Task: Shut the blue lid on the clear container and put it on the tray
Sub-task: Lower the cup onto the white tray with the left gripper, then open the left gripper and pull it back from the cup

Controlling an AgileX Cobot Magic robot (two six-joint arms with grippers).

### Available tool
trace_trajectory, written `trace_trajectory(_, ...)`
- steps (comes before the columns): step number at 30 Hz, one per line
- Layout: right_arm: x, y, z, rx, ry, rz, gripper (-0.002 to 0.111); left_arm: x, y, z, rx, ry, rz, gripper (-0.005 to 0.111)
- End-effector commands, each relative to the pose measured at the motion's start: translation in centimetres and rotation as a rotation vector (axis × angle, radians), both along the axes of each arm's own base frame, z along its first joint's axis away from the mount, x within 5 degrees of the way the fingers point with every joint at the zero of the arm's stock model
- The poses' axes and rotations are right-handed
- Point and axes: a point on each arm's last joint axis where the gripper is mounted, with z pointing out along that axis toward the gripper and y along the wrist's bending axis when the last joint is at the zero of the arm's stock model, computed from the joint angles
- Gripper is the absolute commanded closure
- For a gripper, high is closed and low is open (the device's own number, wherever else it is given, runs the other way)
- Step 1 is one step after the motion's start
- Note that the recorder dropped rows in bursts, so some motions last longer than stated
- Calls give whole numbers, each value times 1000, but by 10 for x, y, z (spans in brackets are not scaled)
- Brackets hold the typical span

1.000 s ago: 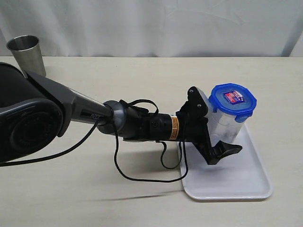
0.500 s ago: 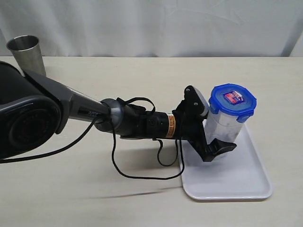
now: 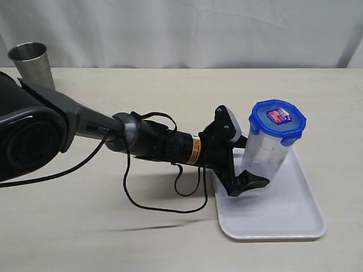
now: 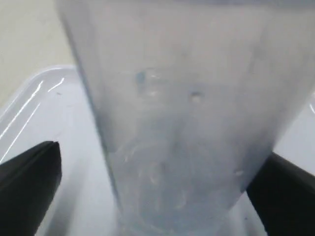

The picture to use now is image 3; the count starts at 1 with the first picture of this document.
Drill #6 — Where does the tall translucent plastic container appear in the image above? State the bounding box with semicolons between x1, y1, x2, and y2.
241;128;298;181

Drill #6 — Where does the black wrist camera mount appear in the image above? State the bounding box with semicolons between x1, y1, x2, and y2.
214;105;235;142

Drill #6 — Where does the white backdrop curtain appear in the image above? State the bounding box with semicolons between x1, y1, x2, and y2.
1;1;362;69

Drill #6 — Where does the stainless steel cup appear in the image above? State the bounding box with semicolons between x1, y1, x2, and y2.
7;42;55;90

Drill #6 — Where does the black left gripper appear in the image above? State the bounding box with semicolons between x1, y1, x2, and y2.
198;121;269;197

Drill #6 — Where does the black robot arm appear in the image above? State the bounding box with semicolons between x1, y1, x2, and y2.
1;73;269;197

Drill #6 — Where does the white rectangular tray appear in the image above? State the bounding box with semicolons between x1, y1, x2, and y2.
211;147;327;241

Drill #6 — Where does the blue plastic snap lid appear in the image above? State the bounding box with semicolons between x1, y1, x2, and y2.
248;99;306;147

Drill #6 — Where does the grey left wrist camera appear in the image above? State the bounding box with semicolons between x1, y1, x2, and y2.
226;108;242;143

